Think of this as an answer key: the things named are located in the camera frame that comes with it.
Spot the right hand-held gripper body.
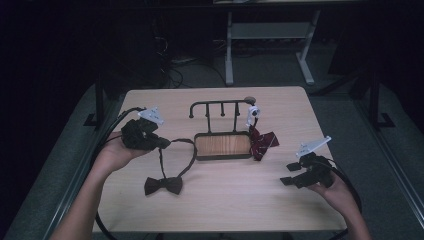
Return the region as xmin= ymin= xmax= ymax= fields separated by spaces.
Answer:
xmin=295 ymin=135 xmax=335 ymax=190

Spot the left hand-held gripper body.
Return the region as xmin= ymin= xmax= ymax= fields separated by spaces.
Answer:
xmin=120 ymin=106 xmax=165 ymax=151

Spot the red striped bow tie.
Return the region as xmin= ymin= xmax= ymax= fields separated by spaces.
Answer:
xmin=245 ymin=104 xmax=280 ymax=162

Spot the dark brown bow tie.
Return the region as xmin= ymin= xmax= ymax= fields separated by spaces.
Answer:
xmin=143 ymin=137 xmax=199 ymax=197

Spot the black rack with wooden base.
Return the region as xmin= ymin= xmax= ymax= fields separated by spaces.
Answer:
xmin=188 ymin=96 xmax=258 ymax=162

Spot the person's right hand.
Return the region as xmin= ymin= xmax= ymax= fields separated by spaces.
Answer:
xmin=305 ymin=172 xmax=355 ymax=209

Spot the person's left hand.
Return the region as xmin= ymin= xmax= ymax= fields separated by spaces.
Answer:
xmin=95 ymin=130 xmax=152 ymax=175

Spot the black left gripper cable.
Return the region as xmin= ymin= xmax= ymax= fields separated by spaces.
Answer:
xmin=94 ymin=106 xmax=148 ymax=240

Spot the white metal table frame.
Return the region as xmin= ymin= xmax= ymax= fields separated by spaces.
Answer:
xmin=224 ymin=9 xmax=322 ymax=87

